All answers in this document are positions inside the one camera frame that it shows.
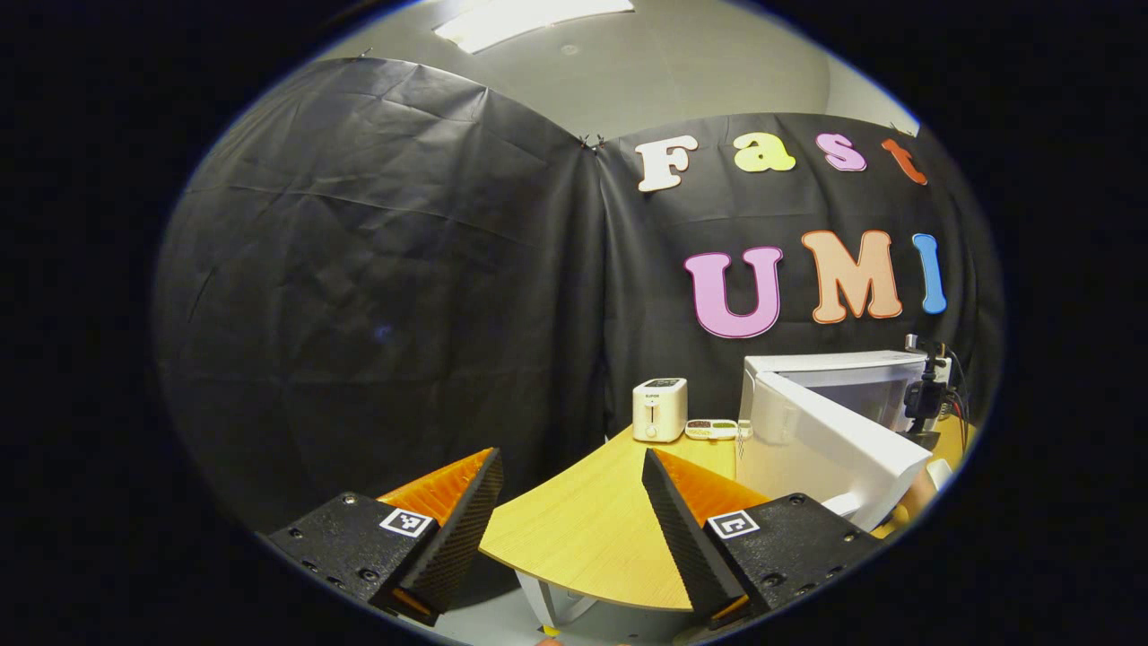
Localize black cables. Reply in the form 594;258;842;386
944;348;975;450

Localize white table leg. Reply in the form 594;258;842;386
516;570;597;629

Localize black backdrop cloth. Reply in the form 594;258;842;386
152;57;1005;539

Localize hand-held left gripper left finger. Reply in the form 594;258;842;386
256;447;505;627

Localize white microwave oven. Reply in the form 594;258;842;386
735;350;953;532

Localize small white toaster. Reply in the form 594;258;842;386
632;377;689;443

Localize ceiling light panel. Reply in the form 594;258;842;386
433;0;636;55

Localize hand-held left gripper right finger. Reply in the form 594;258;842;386
641;449;885;629

